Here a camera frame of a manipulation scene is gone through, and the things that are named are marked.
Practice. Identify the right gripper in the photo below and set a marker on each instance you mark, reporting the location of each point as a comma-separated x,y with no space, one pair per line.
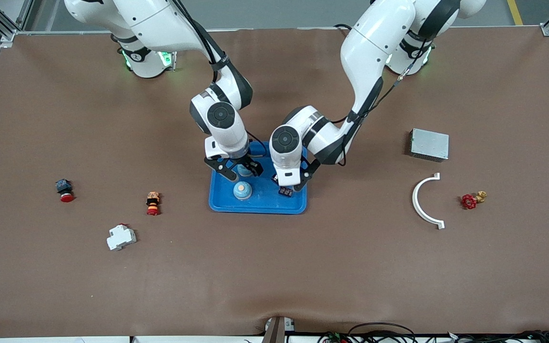
253,166

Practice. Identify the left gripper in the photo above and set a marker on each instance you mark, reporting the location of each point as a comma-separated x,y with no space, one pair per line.
310,169

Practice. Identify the light blue bell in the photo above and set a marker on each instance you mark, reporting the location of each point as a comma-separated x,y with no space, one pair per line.
244,170
242,191

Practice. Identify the small black block capacitor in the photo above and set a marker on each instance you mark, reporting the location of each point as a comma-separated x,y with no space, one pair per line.
285,192

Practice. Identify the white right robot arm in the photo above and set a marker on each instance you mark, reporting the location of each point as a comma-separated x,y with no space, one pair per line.
160,24

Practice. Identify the blue plastic tray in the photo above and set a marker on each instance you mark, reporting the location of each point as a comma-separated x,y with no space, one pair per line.
265,202

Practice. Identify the orange black red push button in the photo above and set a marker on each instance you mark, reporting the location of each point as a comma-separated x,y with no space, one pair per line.
153,202

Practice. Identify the brown table cover mat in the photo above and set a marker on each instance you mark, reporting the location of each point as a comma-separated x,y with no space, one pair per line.
274,267

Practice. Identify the white curved plastic arc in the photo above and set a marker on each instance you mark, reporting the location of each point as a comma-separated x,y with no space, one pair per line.
415,200

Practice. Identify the white circuit breaker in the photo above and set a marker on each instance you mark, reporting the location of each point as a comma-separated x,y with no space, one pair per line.
121,237

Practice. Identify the grey metal box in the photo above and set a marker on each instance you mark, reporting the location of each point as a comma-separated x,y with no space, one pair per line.
429,144

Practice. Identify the red mushroom button black body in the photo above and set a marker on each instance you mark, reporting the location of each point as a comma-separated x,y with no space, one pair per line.
65,188

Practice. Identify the red handwheel brass valve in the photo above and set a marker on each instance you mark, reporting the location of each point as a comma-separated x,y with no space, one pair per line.
468,202

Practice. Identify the grey metal bracket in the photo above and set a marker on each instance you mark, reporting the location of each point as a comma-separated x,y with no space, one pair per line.
277,331

